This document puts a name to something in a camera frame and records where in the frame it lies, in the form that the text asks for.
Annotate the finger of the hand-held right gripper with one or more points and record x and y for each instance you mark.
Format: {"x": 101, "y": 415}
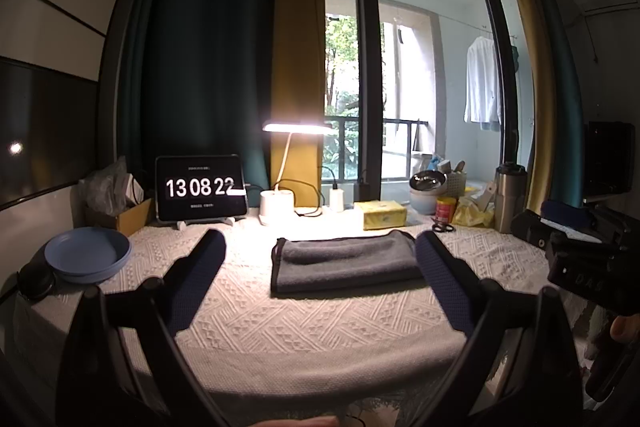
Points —
{"x": 530, "y": 227}
{"x": 567, "y": 212}

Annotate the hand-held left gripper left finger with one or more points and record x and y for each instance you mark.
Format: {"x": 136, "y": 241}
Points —
{"x": 200, "y": 272}

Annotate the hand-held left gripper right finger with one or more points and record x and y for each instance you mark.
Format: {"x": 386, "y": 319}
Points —
{"x": 445, "y": 282}

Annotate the grey towel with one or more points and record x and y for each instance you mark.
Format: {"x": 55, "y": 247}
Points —
{"x": 345, "y": 259}

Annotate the person's right hand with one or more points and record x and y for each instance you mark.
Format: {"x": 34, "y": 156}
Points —
{"x": 626, "y": 328}

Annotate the steel tumbler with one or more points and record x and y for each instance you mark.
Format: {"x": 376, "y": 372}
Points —
{"x": 509, "y": 197}

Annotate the white tablet stand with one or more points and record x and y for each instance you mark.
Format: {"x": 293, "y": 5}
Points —
{"x": 205, "y": 223}

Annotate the black scissors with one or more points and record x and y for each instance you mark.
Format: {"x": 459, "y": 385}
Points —
{"x": 442, "y": 227}

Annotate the yellow plastic bag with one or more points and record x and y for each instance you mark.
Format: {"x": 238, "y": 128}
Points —
{"x": 472, "y": 212}

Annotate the red can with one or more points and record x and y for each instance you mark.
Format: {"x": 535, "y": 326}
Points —
{"x": 446, "y": 210}

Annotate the pale blue bowl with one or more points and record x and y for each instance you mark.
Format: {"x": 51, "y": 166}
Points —
{"x": 425, "y": 202}

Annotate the tablet showing clock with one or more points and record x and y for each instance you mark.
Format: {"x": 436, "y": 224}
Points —
{"x": 201, "y": 187}

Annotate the white plastic basket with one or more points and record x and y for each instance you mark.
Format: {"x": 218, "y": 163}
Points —
{"x": 456, "y": 182}

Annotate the cardboard box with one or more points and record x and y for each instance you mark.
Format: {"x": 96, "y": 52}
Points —
{"x": 131, "y": 216}

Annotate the yellow tissue pack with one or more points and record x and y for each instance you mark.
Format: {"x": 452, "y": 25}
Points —
{"x": 383, "y": 214}

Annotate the steel bowl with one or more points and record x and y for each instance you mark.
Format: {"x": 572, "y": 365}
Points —
{"x": 428, "y": 181}

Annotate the white desk lamp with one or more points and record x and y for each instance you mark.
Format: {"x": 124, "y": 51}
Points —
{"x": 278, "y": 202}

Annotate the blue plate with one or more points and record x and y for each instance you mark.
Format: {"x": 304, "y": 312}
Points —
{"x": 86, "y": 253}

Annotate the white textured tablecloth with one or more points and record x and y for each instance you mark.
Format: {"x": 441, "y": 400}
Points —
{"x": 310, "y": 332}

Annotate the clear plastic bag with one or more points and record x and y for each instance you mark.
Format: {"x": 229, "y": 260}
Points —
{"x": 106, "y": 187}

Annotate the white power adapter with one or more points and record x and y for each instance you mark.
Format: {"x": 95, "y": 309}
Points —
{"x": 336, "y": 199}

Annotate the dark green curtain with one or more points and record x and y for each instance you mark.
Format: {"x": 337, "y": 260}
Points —
{"x": 565, "y": 72}
{"x": 200, "y": 42}

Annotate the white hanging shirt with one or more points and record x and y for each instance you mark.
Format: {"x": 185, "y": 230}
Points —
{"x": 482, "y": 79}

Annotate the yellow curtain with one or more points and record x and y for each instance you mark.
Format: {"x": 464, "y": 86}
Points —
{"x": 530, "y": 57}
{"x": 297, "y": 57}

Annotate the balcony railing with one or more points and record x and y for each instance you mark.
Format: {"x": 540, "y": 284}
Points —
{"x": 375, "y": 134}

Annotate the black round case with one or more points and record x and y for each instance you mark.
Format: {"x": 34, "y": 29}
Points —
{"x": 35, "y": 281}

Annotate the white air conditioner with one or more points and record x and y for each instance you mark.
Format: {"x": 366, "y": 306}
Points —
{"x": 602, "y": 4}

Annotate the black wall screen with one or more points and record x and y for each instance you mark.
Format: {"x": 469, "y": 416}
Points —
{"x": 45, "y": 137}

